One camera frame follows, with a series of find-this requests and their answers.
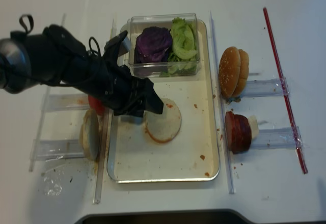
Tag bun top inner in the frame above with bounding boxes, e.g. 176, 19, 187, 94
232, 49, 249, 97

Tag bun bottom slice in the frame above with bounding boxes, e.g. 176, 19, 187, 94
145, 98, 182, 143

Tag clear right divider rail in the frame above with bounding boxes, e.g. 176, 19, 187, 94
209, 12, 236, 194

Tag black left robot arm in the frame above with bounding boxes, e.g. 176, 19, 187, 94
1, 14, 164, 117

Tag red tomato slices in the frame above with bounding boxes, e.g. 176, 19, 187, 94
88, 95, 105, 116

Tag stack of meat patties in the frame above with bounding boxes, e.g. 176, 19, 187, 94
225, 111, 252, 154

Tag clear rail under tomatoes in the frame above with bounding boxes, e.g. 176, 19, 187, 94
42, 94, 89, 112

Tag black table edge device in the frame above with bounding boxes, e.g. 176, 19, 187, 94
76, 208, 326, 224

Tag clear rail under buns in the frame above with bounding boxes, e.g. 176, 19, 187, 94
240, 78, 289, 98

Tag green lettuce leaves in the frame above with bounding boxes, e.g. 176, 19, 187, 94
160, 17, 199, 77

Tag clear rail under bread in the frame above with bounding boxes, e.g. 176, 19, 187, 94
30, 139, 84, 161

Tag white pusher block patties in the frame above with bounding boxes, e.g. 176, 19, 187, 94
248, 116, 259, 139

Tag sesame bun top outer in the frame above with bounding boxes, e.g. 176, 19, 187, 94
219, 46, 241, 98

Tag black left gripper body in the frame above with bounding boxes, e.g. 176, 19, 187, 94
100, 31, 164, 117

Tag metal baking tray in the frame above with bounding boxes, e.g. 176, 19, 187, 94
106, 21, 220, 183

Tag clear divider rail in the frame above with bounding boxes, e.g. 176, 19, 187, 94
92, 17, 118, 205
209, 12, 236, 194

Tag purple cabbage leaves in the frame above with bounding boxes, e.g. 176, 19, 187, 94
134, 26, 173, 64

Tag clear rail under patties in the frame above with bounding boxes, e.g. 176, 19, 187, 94
250, 127, 303, 150

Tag clear plastic vegetable box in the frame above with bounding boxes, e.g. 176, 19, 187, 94
124, 13, 200, 78

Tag red plastic strip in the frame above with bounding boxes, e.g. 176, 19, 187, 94
263, 7, 308, 175

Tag remaining bun bottom slices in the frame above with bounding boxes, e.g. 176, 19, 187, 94
78, 109, 103, 161

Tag clear left divider rail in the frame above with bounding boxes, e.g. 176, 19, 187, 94
92, 17, 118, 205

